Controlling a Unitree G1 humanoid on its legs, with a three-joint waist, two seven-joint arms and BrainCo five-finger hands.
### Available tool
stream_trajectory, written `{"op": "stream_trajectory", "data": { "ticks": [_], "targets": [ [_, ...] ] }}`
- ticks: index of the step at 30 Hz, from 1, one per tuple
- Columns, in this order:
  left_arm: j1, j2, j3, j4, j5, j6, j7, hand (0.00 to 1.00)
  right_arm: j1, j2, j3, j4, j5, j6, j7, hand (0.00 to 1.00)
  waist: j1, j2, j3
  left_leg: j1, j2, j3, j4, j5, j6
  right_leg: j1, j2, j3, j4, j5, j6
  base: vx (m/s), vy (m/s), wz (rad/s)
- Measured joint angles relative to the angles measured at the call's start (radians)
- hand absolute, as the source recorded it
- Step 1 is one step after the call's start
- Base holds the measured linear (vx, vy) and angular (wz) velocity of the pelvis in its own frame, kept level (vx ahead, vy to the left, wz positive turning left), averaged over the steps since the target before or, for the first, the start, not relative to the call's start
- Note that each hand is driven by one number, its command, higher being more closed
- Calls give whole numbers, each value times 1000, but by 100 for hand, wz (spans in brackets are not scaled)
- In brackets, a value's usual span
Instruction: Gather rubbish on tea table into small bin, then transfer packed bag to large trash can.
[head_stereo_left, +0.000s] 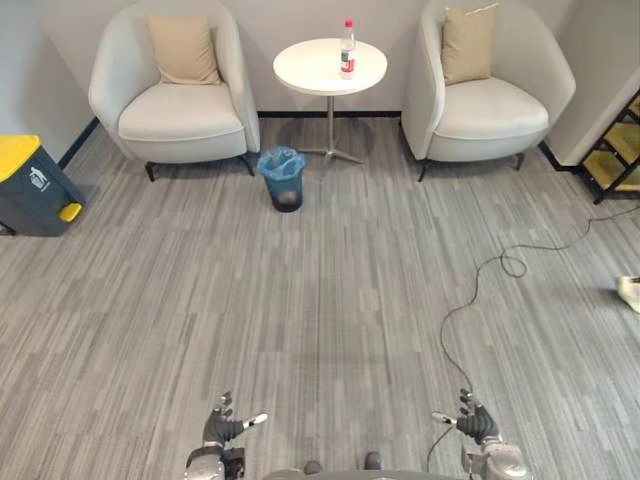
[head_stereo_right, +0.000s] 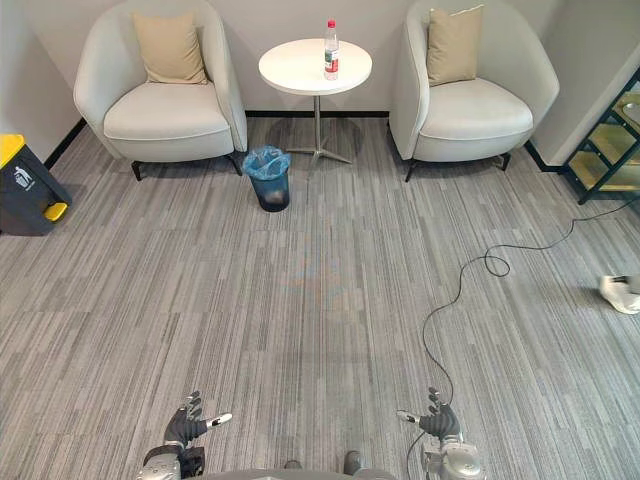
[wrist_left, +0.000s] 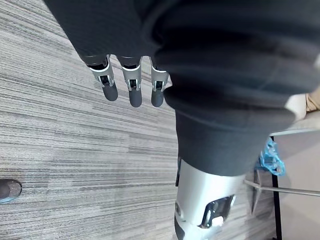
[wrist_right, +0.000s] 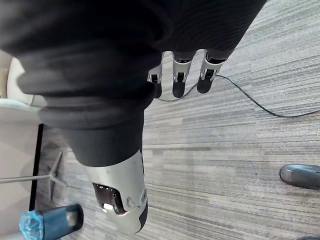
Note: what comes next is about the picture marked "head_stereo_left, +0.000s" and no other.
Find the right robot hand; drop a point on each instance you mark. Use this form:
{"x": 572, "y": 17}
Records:
{"x": 476, "y": 423}

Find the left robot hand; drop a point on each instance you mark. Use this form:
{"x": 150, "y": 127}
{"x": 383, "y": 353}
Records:
{"x": 223, "y": 426}

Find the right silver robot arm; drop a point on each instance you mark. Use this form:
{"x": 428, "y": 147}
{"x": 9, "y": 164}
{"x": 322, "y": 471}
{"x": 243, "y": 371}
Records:
{"x": 495, "y": 457}

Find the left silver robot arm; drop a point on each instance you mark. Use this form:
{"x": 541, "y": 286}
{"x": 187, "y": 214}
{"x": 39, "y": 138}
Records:
{"x": 215, "y": 461}

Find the small black mesh bin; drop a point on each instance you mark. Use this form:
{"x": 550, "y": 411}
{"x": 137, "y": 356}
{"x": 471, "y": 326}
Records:
{"x": 285, "y": 192}

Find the blue plastic bin bag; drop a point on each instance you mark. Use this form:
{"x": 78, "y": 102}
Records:
{"x": 280, "y": 162}

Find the grey yellow-lidded trash can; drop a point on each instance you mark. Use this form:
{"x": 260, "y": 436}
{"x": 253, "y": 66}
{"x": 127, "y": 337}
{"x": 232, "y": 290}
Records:
{"x": 32, "y": 192}

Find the round white tea table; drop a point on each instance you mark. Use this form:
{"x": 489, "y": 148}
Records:
{"x": 320, "y": 67}

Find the dark robot foot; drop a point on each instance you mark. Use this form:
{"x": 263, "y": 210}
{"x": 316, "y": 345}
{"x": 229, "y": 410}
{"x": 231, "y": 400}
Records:
{"x": 373, "y": 459}
{"x": 312, "y": 467}

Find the silver robot body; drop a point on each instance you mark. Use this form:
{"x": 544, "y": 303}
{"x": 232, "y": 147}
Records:
{"x": 345, "y": 475}

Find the person's white shoe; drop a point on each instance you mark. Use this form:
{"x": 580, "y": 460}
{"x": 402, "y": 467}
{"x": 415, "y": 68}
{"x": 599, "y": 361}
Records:
{"x": 630, "y": 292}

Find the black yellow shelf rack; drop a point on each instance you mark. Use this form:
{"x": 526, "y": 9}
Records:
{"x": 617, "y": 150}

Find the white armchair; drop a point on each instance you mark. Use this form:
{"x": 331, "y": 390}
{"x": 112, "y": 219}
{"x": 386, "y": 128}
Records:
{"x": 175, "y": 110}
{"x": 487, "y": 112}

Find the beige cushion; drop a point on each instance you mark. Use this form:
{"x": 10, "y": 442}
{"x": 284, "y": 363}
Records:
{"x": 183, "y": 49}
{"x": 467, "y": 45}

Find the clear plastic bottle red label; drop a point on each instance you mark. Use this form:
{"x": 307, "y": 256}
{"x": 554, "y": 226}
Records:
{"x": 348, "y": 50}

